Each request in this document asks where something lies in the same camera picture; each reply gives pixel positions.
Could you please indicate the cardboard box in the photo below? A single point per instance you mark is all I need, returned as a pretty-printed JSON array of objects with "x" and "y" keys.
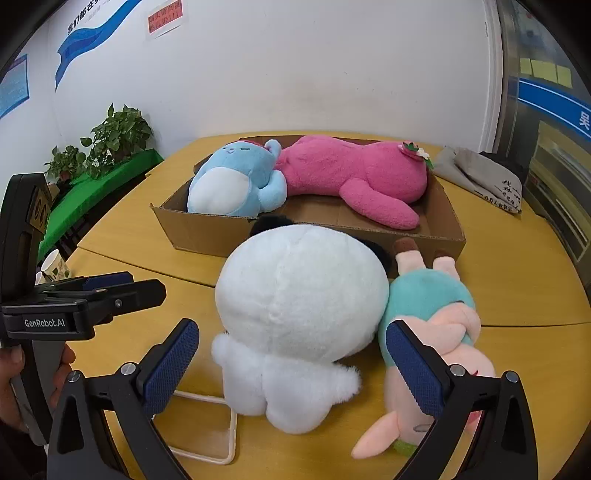
[{"x": 203, "y": 230}]

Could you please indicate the small potted plant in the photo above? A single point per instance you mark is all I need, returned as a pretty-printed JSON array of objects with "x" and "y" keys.
[{"x": 67, "y": 161}]

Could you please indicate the red wall notice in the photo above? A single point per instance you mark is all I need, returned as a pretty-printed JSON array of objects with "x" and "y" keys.
[{"x": 168, "y": 18}]

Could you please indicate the green tablecloth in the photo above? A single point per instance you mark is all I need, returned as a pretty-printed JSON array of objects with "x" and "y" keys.
[{"x": 92, "y": 189}]

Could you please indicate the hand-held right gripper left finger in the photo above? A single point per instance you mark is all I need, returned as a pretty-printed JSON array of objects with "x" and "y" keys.
[{"x": 171, "y": 369}]

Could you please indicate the person's left hand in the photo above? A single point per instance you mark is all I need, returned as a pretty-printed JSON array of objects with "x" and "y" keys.
[{"x": 64, "y": 364}]

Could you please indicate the wooden desktop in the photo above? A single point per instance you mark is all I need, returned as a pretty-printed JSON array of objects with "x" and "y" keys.
[{"x": 138, "y": 258}]

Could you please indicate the grey cloth bag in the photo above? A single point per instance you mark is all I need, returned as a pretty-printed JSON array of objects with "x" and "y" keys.
[{"x": 475, "y": 180}]

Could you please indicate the blue wave wall banner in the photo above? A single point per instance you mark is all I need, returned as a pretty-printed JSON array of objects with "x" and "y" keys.
[{"x": 78, "y": 46}]

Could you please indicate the leaf print paper cup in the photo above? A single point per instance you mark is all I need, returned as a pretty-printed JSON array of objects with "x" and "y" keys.
[
  {"x": 54, "y": 265},
  {"x": 40, "y": 278}
]

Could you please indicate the blue banner strip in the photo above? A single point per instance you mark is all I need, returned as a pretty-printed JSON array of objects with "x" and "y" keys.
[{"x": 554, "y": 101}]

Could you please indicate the blue plush toy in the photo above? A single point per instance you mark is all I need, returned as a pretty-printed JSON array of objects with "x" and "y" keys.
[{"x": 231, "y": 170}]

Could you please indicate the yellow sticky note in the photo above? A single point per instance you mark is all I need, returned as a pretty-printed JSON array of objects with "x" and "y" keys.
[
  {"x": 526, "y": 67},
  {"x": 551, "y": 70},
  {"x": 538, "y": 69},
  {"x": 564, "y": 74}
]

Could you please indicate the blue wall poster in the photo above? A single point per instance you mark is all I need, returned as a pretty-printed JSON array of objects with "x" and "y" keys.
[{"x": 14, "y": 85}]

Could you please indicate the pink plush toy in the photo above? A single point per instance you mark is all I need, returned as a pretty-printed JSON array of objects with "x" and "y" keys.
[{"x": 346, "y": 170}]

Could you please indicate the large potted plant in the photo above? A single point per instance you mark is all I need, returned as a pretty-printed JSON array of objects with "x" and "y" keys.
[{"x": 120, "y": 134}]

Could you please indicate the white panda plush toy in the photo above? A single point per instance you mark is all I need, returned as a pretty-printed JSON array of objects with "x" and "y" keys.
[{"x": 300, "y": 300}]

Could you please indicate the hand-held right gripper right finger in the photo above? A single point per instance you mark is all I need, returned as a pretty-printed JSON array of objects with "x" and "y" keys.
[{"x": 415, "y": 369}]

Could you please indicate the metal framed glass partition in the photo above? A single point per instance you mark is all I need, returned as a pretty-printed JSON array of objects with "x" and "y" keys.
[{"x": 554, "y": 184}]

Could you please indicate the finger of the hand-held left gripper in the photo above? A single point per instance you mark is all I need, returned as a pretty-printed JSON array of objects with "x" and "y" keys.
[
  {"x": 138, "y": 295},
  {"x": 108, "y": 280}
]

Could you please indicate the pig plush toy teal shirt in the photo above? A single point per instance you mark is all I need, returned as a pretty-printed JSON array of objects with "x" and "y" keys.
[{"x": 429, "y": 290}]

